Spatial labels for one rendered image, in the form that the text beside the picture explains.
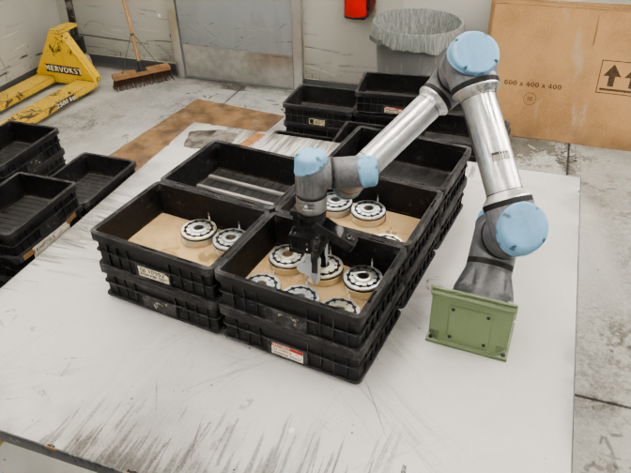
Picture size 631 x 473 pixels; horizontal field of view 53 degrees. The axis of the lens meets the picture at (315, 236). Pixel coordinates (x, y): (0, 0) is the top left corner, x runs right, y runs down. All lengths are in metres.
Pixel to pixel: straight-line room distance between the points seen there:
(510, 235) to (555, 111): 2.91
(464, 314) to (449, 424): 0.27
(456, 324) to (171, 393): 0.72
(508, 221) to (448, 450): 0.52
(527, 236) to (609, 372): 1.36
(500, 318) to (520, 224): 0.25
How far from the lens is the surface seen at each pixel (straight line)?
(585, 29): 4.29
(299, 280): 1.67
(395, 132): 1.63
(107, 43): 5.69
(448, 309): 1.62
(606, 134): 4.38
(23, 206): 2.89
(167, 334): 1.76
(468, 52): 1.56
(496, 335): 1.64
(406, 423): 1.52
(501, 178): 1.52
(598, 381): 2.73
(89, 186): 3.16
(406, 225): 1.88
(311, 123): 3.51
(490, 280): 1.60
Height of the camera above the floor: 1.89
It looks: 35 degrees down
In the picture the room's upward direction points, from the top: 1 degrees counter-clockwise
